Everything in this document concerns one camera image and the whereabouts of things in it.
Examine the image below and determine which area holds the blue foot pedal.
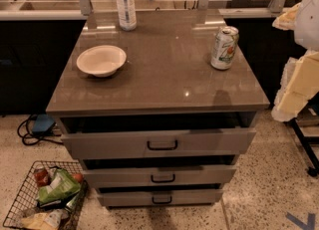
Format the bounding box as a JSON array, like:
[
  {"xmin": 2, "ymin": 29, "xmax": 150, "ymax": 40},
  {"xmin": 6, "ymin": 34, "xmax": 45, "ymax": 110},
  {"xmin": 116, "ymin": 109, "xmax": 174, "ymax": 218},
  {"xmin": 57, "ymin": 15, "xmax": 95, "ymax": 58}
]
[{"xmin": 32, "ymin": 115, "xmax": 55, "ymax": 134}]

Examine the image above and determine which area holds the grey bottom drawer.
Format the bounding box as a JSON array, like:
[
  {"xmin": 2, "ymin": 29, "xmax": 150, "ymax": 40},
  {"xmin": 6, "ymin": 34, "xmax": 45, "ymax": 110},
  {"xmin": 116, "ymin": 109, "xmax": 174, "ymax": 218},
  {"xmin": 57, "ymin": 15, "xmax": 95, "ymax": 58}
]
[{"xmin": 98, "ymin": 189, "xmax": 222, "ymax": 207}]

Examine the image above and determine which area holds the black wire basket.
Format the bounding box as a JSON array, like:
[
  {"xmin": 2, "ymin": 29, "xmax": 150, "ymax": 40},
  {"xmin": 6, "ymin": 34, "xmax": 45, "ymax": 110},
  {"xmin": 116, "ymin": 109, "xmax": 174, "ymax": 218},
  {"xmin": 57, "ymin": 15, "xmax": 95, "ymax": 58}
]
[{"xmin": 3, "ymin": 161, "xmax": 88, "ymax": 230}]

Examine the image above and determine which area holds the red apple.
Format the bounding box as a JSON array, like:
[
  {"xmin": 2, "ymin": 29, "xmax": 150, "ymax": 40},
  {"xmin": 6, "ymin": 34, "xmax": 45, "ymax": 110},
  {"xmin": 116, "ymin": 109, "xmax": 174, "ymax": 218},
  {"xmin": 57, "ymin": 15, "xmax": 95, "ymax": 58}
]
[{"xmin": 73, "ymin": 173, "xmax": 84, "ymax": 183}]

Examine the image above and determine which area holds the clear plastic water bottle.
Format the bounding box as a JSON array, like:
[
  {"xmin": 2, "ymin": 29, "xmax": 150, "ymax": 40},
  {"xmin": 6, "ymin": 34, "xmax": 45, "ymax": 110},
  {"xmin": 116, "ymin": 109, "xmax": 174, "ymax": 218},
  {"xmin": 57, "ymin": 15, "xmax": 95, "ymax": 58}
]
[{"xmin": 116, "ymin": 0, "xmax": 137, "ymax": 31}]

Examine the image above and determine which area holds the red soda can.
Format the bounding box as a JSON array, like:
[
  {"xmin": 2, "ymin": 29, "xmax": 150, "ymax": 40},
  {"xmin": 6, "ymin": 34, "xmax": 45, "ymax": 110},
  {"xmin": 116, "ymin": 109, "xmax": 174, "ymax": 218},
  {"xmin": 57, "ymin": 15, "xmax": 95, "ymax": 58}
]
[{"xmin": 33, "ymin": 165, "xmax": 50, "ymax": 187}]

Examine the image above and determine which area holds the grey drawer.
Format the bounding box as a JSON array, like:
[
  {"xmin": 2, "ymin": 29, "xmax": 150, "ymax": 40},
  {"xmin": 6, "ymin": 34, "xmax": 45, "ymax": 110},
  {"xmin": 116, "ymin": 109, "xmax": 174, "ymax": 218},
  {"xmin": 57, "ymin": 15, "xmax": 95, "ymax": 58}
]
[
  {"xmin": 83, "ymin": 165, "xmax": 235, "ymax": 188},
  {"xmin": 98, "ymin": 189, "xmax": 222, "ymax": 207},
  {"xmin": 62, "ymin": 127, "xmax": 256, "ymax": 159}
]

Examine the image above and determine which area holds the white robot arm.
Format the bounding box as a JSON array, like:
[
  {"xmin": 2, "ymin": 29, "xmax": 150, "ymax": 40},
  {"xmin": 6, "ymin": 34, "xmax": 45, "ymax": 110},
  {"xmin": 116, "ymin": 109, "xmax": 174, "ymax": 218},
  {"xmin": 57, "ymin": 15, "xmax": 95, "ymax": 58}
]
[{"xmin": 271, "ymin": 0, "xmax": 319, "ymax": 121}]

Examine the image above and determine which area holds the white green soda can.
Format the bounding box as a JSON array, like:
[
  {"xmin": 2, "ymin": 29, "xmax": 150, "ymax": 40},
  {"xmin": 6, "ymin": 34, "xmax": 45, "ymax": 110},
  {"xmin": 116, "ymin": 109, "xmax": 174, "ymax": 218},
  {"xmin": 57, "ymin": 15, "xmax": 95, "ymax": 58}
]
[{"xmin": 210, "ymin": 26, "xmax": 239, "ymax": 70}]

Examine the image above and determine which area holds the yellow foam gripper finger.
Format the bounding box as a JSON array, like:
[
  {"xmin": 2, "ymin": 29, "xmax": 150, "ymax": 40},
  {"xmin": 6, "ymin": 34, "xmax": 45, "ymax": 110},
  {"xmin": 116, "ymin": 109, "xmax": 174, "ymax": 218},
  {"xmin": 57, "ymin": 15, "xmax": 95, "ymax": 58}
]
[
  {"xmin": 272, "ymin": 3, "xmax": 300, "ymax": 31},
  {"xmin": 271, "ymin": 50, "xmax": 319, "ymax": 121}
]

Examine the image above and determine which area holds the grey three-drawer cabinet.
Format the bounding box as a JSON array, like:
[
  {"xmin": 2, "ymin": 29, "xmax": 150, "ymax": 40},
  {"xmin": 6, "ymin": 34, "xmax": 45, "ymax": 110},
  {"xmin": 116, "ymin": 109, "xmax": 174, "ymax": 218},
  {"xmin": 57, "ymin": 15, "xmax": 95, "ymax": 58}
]
[{"xmin": 47, "ymin": 11, "xmax": 268, "ymax": 195}]

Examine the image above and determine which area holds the green chip bag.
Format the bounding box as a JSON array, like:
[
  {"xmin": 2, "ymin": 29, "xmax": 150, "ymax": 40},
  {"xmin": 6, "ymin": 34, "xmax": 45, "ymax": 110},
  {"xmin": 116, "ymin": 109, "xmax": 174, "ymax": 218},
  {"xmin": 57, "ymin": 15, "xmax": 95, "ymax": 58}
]
[{"xmin": 38, "ymin": 168, "xmax": 81, "ymax": 205}]

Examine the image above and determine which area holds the yellow snack packet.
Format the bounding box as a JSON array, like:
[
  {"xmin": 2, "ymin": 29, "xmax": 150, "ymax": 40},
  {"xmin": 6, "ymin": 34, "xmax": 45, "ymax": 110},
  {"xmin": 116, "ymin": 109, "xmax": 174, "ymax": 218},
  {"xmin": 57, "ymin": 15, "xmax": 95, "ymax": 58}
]
[{"xmin": 21, "ymin": 209, "xmax": 63, "ymax": 230}]

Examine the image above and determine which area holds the black rolling cart frame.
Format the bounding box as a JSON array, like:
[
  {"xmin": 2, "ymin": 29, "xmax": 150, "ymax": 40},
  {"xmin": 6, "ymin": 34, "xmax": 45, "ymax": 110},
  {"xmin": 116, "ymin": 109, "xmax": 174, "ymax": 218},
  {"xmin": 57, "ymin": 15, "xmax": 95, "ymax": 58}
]
[{"xmin": 290, "ymin": 94, "xmax": 319, "ymax": 177}]

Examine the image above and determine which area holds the black floor cable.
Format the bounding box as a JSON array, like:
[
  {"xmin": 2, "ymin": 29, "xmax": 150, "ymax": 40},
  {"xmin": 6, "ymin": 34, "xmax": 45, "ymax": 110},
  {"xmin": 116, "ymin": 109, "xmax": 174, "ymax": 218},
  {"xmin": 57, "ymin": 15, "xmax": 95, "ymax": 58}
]
[{"xmin": 17, "ymin": 114, "xmax": 64, "ymax": 146}]

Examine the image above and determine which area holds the white paper bowl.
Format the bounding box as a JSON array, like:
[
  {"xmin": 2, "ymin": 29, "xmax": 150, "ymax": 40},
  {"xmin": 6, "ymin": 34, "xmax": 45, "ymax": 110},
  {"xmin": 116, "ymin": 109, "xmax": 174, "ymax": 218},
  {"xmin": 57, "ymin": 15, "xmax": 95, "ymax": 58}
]
[{"xmin": 77, "ymin": 45, "xmax": 127, "ymax": 78}]

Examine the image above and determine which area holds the grey middle drawer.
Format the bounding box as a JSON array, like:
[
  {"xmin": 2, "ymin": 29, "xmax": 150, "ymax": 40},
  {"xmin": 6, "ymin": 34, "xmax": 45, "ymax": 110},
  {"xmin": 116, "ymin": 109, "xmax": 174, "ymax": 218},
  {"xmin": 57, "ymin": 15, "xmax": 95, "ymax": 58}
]
[{"xmin": 83, "ymin": 165, "xmax": 235, "ymax": 188}]

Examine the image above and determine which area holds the grey top drawer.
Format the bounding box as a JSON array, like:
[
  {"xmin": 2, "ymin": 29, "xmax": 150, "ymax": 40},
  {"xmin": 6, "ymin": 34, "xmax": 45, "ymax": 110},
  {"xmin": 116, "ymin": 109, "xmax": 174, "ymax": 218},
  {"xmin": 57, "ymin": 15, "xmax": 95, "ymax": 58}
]
[{"xmin": 62, "ymin": 127, "xmax": 256, "ymax": 159}]

